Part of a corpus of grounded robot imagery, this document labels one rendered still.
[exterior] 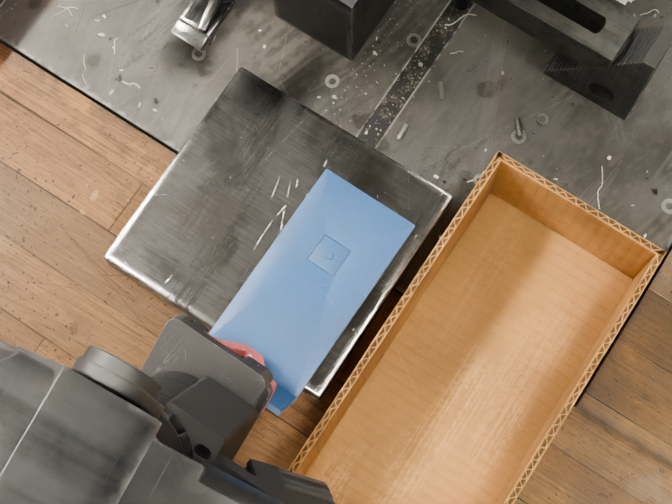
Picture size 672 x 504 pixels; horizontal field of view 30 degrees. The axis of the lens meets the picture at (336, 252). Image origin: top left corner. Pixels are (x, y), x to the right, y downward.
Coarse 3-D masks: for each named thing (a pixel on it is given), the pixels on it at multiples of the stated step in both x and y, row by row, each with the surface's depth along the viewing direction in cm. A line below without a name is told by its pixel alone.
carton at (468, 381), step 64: (512, 192) 82; (448, 256) 83; (512, 256) 83; (576, 256) 83; (640, 256) 78; (448, 320) 82; (512, 320) 82; (576, 320) 82; (384, 384) 81; (448, 384) 81; (512, 384) 81; (576, 384) 74; (320, 448) 79; (384, 448) 80; (448, 448) 80; (512, 448) 80
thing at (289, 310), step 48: (336, 192) 82; (288, 240) 81; (336, 240) 81; (384, 240) 81; (288, 288) 81; (336, 288) 81; (240, 336) 80; (288, 336) 80; (336, 336) 80; (288, 384) 79
